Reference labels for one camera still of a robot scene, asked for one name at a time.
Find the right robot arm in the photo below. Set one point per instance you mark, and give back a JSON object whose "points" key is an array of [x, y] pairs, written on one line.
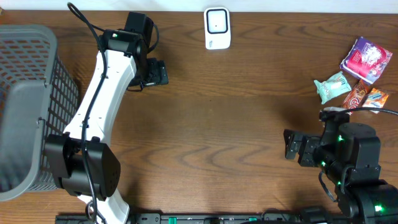
{"points": [[348, 154]]}

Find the small orange snack box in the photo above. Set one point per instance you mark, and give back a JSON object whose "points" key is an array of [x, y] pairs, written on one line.
{"points": [[375, 99]]}

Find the grey plastic mesh basket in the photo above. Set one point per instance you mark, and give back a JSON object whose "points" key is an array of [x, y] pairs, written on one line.
{"points": [[38, 98]]}

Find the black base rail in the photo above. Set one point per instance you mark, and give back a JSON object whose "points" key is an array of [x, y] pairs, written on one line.
{"points": [[155, 218]]}

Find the mint green snack packet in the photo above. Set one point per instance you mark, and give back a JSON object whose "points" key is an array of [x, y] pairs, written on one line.
{"points": [[335, 86]]}

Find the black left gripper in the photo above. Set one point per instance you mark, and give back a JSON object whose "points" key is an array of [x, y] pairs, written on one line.
{"points": [[158, 73]]}

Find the purple red noodle packet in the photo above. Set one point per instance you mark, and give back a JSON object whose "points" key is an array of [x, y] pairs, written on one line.
{"points": [[366, 60]]}

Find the orange snack bar wrapper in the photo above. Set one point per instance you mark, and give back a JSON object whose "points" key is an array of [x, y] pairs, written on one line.
{"points": [[356, 95]]}

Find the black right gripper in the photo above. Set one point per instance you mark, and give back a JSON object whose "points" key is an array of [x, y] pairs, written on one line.
{"points": [[301, 149]]}

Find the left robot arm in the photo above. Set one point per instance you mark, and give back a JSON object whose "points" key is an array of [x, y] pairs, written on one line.
{"points": [[80, 159]]}

